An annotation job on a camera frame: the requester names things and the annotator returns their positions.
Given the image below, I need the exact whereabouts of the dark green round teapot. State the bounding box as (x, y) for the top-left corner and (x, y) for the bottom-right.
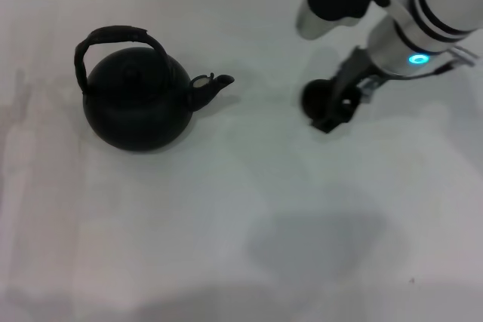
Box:
(74, 25), (235, 154)

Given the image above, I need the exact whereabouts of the thin dark right wrist cable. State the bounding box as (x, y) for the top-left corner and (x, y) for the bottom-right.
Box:
(426, 45), (478, 78)

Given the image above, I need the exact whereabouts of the small dark brown teacup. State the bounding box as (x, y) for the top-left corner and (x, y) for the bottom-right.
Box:
(300, 78), (337, 120)

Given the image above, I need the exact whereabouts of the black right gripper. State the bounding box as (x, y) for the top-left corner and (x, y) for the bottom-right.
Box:
(311, 45), (384, 135)

